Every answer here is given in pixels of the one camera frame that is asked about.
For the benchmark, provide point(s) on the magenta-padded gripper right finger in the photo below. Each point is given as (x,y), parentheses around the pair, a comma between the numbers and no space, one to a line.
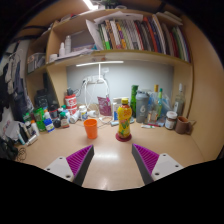
(163,166)

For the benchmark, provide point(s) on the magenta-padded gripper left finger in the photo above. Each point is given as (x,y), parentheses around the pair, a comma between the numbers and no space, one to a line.
(60,168)

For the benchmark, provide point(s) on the yellow drink bottle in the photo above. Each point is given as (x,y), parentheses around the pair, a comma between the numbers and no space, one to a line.
(124,120)

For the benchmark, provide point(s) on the brown mug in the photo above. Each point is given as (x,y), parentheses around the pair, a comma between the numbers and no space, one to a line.
(182,125)

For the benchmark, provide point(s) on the brown jar with white lid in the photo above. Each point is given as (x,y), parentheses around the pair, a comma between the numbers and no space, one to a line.
(170,121)

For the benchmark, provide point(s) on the white bottle with blue cap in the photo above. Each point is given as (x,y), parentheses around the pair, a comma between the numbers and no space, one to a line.
(49,124)

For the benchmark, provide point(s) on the flat round red coaster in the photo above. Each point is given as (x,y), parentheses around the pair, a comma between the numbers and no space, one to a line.
(123,139)

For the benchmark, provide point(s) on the orange plastic cup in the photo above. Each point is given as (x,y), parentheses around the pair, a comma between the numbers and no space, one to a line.
(90,129)

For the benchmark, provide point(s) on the green plastic container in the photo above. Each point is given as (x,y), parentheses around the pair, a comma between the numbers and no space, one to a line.
(40,116)

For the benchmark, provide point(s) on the black bag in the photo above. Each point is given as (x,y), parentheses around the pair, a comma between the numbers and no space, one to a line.
(8,148)

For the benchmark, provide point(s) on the clear bottle with yellow cap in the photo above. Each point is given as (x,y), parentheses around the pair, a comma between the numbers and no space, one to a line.
(154,106)

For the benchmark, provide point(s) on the grey shaker bottle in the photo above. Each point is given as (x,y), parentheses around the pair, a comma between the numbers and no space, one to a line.
(141,108)

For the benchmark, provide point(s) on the clear glass bottle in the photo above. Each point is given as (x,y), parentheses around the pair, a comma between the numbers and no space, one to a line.
(179,103)

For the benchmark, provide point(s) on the red and white canister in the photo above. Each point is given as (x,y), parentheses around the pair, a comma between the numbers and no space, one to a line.
(70,101)

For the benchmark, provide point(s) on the tall green bottle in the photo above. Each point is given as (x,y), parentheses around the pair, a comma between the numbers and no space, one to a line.
(133,98)

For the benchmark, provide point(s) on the magenta pouch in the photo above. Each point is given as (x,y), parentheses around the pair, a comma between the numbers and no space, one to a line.
(104,106)

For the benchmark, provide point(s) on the white and blue box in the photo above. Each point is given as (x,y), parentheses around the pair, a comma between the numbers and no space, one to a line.
(115,106)

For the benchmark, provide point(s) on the hanging clothes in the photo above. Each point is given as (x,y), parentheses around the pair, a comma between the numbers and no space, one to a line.
(15,86)

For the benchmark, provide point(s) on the white power strip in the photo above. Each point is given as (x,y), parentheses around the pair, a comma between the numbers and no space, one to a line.
(95,79)

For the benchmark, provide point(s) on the white bar desk lamp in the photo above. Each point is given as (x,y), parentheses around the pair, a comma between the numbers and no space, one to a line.
(100,63)

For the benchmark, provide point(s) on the ceiling light bar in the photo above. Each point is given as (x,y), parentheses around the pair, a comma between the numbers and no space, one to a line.
(90,4)

